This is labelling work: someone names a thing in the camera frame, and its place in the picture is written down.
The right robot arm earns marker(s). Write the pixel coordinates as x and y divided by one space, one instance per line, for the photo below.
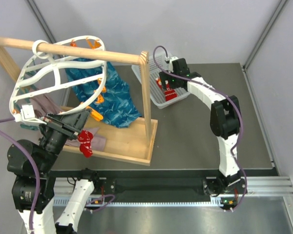
225 122

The teal clothes peg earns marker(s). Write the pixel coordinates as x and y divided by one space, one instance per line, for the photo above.
29 127

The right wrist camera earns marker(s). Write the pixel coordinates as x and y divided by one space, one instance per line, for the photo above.
169 61

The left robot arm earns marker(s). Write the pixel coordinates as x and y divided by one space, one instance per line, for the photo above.
33 189

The blue leaf-pattern cloth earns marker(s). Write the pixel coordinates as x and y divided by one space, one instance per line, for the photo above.
117 108

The red christmas sock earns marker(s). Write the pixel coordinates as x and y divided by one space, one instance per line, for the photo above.
85 138
169 93

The white perforated plastic basket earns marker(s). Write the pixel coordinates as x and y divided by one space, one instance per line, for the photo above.
156 93

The wooden hanging rack frame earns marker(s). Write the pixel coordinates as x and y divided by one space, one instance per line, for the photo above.
133 144

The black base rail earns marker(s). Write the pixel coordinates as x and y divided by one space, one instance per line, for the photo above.
159 186

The mauve grey cloth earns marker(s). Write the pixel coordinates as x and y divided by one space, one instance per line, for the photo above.
43 104

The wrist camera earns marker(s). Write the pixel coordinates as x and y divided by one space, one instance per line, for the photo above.
169 61
26 115

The white round clip hanger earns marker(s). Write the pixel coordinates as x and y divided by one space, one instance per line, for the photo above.
48 58

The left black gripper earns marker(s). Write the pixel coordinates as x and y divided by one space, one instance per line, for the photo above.
71 124

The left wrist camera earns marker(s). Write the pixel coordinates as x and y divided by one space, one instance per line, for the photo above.
26 115

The orange clothes peg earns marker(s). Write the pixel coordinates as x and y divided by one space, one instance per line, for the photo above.
104 90
100 99
94 114

